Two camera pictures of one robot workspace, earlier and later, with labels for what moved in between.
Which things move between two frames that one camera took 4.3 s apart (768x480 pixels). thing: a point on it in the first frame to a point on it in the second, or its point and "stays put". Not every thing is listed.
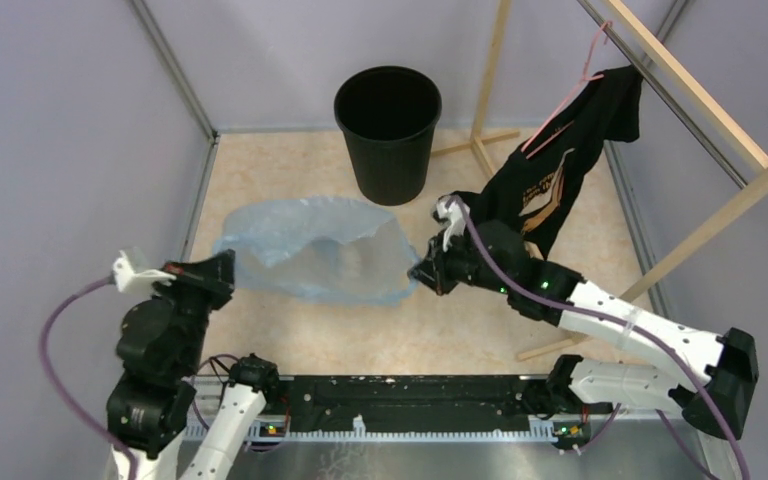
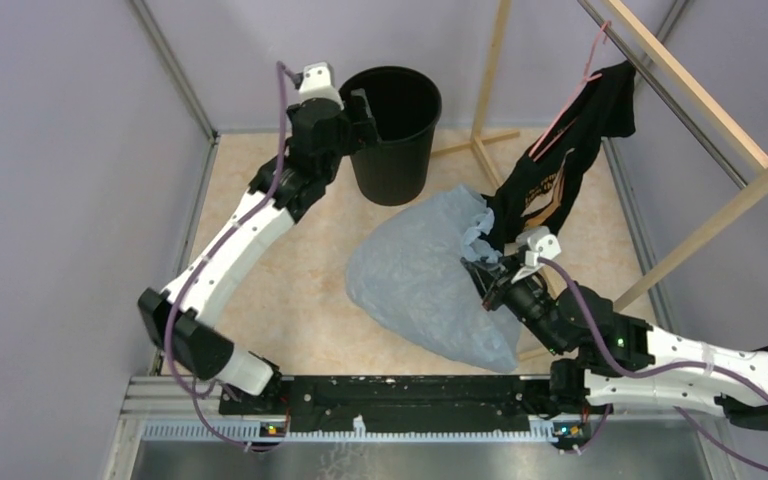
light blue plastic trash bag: x=317 y=251 to x=404 y=267
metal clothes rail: x=663 y=97 stays put
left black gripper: x=218 y=268 to x=364 y=133
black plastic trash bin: x=389 y=115 stays put
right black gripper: x=439 y=279 to x=487 y=276
